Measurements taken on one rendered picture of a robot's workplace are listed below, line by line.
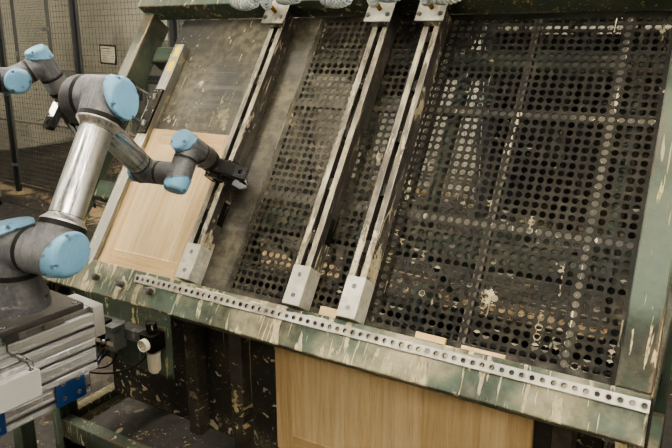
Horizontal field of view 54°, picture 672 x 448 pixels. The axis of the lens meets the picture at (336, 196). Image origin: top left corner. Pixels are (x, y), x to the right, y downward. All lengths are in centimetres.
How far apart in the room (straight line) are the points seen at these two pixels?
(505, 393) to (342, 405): 73
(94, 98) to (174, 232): 81
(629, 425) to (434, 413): 66
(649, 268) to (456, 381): 56
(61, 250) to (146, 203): 96
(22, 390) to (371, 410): 108
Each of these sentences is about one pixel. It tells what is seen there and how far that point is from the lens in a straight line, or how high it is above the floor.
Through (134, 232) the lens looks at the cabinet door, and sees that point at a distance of 258.
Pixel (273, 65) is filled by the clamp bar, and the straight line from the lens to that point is 252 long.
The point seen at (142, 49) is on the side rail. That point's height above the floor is 165.
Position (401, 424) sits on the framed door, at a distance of 225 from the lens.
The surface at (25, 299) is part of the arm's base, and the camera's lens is 183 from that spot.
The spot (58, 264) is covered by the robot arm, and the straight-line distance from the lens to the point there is 169.
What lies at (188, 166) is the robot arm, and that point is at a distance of 208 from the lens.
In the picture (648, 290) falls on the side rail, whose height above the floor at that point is 111.
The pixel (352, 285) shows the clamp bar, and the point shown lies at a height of 100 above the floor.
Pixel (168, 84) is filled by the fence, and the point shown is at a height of 152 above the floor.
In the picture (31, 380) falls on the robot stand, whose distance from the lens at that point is 176.
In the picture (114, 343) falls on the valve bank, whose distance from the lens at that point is 240.
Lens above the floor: 171
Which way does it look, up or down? 14 degrees down
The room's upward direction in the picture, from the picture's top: straight up
